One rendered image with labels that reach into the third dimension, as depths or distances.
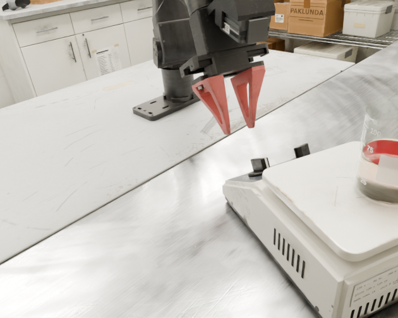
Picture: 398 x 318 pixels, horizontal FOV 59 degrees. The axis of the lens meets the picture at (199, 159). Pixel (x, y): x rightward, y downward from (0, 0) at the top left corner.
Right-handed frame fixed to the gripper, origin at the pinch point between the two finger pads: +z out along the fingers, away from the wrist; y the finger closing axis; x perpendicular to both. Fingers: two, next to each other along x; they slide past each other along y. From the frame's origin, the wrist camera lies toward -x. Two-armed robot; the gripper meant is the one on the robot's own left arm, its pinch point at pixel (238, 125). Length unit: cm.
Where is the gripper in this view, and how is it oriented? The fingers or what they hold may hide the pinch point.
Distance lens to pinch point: 46.2
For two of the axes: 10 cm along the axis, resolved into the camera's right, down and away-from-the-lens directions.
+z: 2.4, 9.6, 1.1
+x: -3.1, -0.4, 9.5
